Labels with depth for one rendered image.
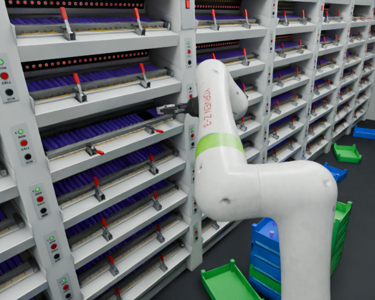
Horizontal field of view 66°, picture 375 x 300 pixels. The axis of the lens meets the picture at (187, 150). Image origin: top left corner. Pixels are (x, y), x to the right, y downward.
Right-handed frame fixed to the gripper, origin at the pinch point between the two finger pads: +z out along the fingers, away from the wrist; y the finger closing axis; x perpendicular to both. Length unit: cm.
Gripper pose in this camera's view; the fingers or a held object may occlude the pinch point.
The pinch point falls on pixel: (165, 109)
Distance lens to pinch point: 123.4
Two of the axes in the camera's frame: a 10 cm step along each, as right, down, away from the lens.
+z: -7.0, -0.6, 7.1
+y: -6.9, 3.1, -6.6
